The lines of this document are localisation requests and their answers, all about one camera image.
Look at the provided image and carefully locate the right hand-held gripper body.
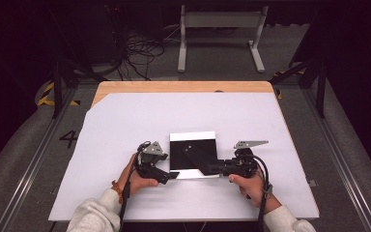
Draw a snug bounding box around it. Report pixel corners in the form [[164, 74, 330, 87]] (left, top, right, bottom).
[[223, 139, 270, 179]]

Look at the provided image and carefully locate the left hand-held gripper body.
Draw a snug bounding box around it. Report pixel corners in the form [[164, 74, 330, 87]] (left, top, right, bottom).
[[136, 140, 172, 186]]

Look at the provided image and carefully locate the person's right hand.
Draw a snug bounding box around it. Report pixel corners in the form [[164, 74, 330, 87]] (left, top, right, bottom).
[[228, 173, 283, 215]]

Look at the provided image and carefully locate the person's left hand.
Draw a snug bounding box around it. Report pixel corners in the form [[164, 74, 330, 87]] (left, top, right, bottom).
[[117, 154, 159, 197]]

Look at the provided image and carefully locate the white table cover sheet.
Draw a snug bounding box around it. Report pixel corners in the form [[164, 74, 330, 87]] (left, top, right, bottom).
[[47, 92, 321, 222]]

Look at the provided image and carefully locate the yellow black hazard tape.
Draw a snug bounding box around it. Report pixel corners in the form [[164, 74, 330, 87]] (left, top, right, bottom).
[[271, 69, 307, 101], [38, 81, 81, 107]]

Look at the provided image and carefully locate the black metal stand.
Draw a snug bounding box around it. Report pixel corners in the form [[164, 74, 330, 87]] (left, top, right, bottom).
[[269, 54, 328, 120], [49, 57, 109, 120]]

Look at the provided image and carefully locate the grey wrist strap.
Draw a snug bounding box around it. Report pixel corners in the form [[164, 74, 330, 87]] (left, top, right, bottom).
[[263, 182, 274, 199]]

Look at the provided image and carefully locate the orange bead bracelet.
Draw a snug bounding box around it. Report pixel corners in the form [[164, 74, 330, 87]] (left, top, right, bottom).
[[110, 179, 125, 205]]

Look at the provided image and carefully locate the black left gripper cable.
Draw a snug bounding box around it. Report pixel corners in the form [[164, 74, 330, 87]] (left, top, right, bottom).
[[118, 140, 153, 232]]

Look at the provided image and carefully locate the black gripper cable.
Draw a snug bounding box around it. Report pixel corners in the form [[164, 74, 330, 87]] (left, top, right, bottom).
[[245, 154, 271, 232], [118, 140, 153, 232]]

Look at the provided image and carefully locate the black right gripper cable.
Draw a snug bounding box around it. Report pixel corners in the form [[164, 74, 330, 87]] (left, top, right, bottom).
[[245, 154, 271, 232]]

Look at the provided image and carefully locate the aluminium floor rail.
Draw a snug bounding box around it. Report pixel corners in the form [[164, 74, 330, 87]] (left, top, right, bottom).
[[302, 88, 371, 232], [0, 86, 78, 232]]

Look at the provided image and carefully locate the tangle of black floor cables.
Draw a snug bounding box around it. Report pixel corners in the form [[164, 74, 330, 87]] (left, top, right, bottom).
[[115, 32, 167, 81]]

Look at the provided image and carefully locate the white metal desk frame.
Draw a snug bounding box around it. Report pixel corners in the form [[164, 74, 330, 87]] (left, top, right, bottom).
[[177, 4, 270, 73]]

